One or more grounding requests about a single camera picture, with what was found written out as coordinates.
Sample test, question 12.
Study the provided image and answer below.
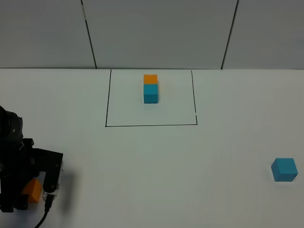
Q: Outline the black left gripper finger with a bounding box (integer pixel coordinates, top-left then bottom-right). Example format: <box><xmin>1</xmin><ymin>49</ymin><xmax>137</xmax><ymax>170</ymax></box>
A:
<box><xmin>0</xmin><ymin>194</ymin><xmax>17</xmax><ymax>212</ymax></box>
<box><xmin>15</xmin><ymin>194</ymin><xmax>29</xmax><ymax>210</ymax></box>

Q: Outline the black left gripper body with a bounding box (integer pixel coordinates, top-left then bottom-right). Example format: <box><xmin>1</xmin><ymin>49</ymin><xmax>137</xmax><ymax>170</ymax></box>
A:
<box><xmin>0</xmin><ymin>138</ymin><xmax>34</xmax><ymax>204</ymax></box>

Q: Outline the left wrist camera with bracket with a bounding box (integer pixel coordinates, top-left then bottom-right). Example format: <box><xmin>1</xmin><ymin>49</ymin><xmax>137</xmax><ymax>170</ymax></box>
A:
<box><xmin>32</xmin><ymin>148</ymin><xmax>63</xmax><ymax>196</ymax></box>

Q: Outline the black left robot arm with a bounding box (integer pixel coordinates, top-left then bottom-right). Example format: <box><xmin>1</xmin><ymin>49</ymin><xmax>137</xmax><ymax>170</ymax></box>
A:
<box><xmin>0</xmin><ymin>107</ymin><xmax>39</xmax><ymax>213</ymax></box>

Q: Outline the blue template cube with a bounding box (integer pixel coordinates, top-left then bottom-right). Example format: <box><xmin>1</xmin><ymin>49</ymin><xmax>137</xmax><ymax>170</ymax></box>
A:
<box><xmin>143</xmin><ymin>84</ymin><xmax>159</xmax><ymax>104</ymax></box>

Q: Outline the orange template cube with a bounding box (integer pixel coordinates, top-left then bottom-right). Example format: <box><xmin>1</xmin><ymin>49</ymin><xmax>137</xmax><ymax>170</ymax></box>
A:
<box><xmin>143</xmin><ymin>75</ymin><xmax>158</xmax><ymax>85</ymax></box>

